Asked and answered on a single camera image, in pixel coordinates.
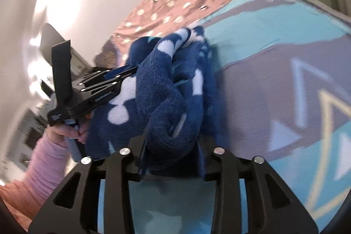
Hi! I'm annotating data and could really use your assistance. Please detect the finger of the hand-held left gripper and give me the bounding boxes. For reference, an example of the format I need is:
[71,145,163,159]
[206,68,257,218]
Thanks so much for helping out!
[82,65,139,84]
[79,77,124,95]

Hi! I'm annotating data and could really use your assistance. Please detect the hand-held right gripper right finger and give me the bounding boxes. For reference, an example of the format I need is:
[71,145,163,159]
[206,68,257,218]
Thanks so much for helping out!
[196,139,320,234]

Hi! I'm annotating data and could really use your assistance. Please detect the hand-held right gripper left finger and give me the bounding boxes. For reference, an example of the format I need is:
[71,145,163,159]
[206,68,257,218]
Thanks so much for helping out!
[29,137,150,234]

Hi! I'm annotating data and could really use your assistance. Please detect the navy star-print fleece garment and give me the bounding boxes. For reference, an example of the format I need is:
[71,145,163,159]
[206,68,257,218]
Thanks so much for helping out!
[86,26,220,172]

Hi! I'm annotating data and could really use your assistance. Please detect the person's left forearm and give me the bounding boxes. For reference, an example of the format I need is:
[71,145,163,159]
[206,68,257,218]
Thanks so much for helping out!
[4,137,73,213]

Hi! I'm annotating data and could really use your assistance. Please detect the person's left hand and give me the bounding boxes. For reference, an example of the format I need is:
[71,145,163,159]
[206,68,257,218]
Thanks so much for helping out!
[47,118,91,146]

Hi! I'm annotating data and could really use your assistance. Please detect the brown fluffy toy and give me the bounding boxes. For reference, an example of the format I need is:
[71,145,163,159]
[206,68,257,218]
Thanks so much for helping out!
[94,39,120,68]

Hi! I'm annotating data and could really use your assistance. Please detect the dark grey object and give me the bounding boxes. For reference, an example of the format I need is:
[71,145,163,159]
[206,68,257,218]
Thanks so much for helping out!
[41,23,92,68]

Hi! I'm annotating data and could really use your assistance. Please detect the salmon pink cloth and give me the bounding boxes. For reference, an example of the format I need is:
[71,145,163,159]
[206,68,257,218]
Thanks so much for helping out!
[0,180,37,232]

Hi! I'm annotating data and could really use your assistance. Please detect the light blue and grey blanket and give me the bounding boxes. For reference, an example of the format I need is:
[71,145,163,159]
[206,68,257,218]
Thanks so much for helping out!
[99,0,351,234]

